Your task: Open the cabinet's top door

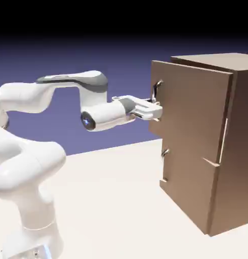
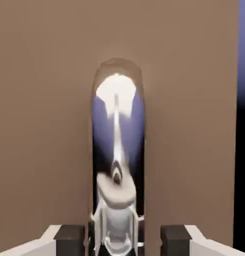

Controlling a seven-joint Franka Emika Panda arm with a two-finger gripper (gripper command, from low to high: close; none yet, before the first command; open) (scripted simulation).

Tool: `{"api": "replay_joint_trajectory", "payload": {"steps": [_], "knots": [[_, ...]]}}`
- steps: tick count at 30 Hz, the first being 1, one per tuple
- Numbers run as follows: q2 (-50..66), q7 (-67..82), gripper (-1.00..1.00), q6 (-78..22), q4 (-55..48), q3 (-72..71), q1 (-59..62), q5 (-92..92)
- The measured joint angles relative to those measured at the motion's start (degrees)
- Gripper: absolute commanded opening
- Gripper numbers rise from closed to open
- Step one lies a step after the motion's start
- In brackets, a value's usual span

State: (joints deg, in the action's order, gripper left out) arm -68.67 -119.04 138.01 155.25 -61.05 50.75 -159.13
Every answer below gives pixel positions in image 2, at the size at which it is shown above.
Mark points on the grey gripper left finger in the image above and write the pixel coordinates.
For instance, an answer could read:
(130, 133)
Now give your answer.
(68, 240)

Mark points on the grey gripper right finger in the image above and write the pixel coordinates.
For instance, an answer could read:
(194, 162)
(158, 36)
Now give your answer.
(175, 240)

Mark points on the brown cabinet door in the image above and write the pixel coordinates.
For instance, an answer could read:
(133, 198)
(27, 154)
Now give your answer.
(44, 120)

